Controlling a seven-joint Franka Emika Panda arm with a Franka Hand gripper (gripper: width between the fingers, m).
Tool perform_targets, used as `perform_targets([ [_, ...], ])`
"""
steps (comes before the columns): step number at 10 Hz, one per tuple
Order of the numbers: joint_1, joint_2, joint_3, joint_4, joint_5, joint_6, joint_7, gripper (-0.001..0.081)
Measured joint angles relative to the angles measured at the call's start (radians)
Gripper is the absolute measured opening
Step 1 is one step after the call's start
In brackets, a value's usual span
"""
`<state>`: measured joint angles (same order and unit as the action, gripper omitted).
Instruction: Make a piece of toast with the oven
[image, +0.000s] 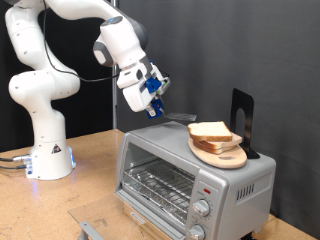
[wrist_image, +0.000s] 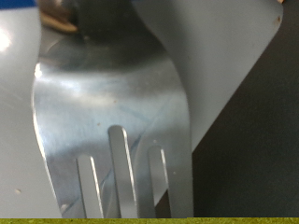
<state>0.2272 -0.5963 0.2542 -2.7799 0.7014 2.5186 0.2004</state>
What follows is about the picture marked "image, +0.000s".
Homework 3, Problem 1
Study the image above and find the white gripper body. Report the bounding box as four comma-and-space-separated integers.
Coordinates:
122, 63, 165, 113

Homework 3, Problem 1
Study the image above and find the metal spatula with blue block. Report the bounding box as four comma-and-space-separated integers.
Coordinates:
146, 98, 198, 123

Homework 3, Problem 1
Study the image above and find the glass oven door with handle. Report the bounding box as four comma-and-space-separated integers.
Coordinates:
68, 189, 188, 240

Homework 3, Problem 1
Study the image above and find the silver oven knob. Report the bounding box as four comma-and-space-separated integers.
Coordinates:
192, 199, 211, 218
187, 224, 206, 240

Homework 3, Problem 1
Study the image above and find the silver toaster oven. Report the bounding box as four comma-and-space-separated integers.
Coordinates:
114, 120, 277, 240

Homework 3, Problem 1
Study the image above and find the wooden box under oven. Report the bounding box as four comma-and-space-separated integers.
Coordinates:
123, 202, 176, 240

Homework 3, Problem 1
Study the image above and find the vertical metal pole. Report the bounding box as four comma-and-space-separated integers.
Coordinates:
110, 0, 119, 130

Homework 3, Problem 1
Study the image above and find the wooden cutting board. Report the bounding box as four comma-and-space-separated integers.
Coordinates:
188, 135, 248, 170

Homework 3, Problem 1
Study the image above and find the black metal bookend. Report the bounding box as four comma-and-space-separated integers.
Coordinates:
229, 88, 261, 160

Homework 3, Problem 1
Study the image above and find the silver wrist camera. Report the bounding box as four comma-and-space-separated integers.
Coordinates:
156, 77, 171, 96

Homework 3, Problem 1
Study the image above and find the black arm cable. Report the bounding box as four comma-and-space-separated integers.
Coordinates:
42, 0, 171, 83

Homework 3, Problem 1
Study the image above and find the wire oven rack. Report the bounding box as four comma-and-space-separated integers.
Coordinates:
123, 159, 196, 214

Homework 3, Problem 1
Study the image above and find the black base cable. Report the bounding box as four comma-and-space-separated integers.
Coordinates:
0, 153, 33, 164
0, 163, 30, 171

